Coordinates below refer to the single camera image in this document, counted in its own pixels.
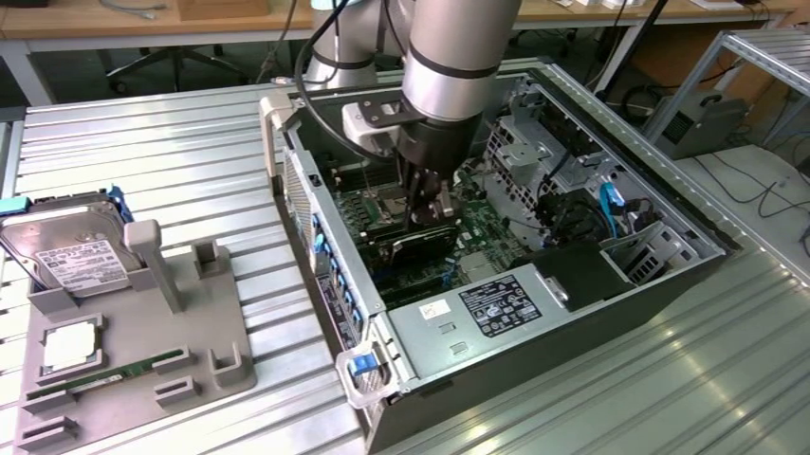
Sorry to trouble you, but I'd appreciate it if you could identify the silver CPU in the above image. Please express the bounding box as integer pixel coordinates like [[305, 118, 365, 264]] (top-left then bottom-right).
[[41, 324, 101, 369]]

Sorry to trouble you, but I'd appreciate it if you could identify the blue wire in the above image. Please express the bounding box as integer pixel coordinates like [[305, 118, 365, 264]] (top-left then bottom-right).
[[597, 181, 625, 239]]

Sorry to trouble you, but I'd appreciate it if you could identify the grey parts rack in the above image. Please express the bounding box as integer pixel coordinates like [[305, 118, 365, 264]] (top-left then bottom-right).
[[14, 219, 259, 451]]

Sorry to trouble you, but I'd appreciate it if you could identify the green RAM stick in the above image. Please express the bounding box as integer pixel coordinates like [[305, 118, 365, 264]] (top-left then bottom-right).
[[28, 358, 160, 400]]

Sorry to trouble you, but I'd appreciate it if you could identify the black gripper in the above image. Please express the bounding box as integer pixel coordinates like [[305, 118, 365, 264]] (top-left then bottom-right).
[[392, 115, 487, 182]]

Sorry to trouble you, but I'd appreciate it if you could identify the Nvidia graphics card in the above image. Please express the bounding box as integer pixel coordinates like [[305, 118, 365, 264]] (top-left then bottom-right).
[[369, 220, 461, 272]]

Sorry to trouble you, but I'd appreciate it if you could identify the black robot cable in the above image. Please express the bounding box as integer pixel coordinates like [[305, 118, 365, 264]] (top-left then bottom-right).
[[293, 0, 381, 158]]

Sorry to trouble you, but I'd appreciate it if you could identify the hard disk with blue caddy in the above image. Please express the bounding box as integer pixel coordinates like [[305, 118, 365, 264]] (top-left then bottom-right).
[[0, 184, 145, 300]]

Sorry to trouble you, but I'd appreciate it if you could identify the grey box with handle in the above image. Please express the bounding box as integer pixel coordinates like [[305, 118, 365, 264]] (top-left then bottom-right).
[[655, 93, 752, 161]]

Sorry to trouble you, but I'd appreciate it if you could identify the black plastic shroud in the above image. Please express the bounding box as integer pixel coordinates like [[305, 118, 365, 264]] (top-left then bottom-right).
[[508, 240, 639, 313]]

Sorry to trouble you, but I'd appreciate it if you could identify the silver chipset heatsink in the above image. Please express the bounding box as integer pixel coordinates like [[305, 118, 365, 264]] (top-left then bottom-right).
[[457, 252, 503, 280]]

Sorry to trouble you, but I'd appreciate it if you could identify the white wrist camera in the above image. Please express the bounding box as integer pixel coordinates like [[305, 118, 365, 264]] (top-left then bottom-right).
[[339, 97, 420, 158]]

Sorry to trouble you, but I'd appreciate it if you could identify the black RAM stick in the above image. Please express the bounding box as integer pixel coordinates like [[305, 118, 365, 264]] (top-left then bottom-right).
[[357, 226, 407, 246]]

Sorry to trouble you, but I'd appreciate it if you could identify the wooden desk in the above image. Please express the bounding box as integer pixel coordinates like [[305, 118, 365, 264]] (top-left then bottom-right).
[[0, 0, 317, 108], [515, 0, 799, 92]]

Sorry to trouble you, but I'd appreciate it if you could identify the aluminium profile frame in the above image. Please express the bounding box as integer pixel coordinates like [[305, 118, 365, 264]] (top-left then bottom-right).
[[640, 29, 810, 144]]

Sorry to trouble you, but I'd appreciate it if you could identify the black hanging cable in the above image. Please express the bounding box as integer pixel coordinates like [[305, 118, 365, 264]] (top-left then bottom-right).
[[255, 0, 300, 87]]

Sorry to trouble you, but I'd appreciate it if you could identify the perforated disk bay cage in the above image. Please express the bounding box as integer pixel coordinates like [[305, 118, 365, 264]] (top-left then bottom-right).
[[484, 112, 609, 239]]

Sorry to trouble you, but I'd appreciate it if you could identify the silver disk bay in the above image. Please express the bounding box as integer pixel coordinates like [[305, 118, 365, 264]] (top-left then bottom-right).
[[600, 220, 704, 286]]

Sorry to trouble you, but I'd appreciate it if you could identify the CPU socket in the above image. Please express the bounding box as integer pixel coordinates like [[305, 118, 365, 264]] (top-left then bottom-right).
[[372, 188, 413, 225]]

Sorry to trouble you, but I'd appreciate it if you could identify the grey cable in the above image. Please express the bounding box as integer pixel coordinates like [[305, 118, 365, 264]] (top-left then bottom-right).
[[98, 0, 170, 21]]

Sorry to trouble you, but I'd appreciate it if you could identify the silver power supply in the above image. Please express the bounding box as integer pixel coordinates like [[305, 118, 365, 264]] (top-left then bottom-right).
[[387, 263, 572, 381]]

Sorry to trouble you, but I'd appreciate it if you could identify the black office chair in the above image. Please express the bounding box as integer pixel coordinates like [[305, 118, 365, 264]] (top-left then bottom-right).
[[102, 44, 249, 95]]

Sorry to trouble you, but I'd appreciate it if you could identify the black wire bundle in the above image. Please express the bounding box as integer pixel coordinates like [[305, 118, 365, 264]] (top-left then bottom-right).
[[535, 187, 607, 248]]

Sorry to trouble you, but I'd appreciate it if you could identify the open black PC case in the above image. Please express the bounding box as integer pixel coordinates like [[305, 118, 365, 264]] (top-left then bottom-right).
[[260, 55, 746, 454]]

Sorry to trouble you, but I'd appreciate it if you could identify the green motherboard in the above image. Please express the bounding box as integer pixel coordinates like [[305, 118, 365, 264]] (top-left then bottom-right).
[[325, 151, 539, 309]]

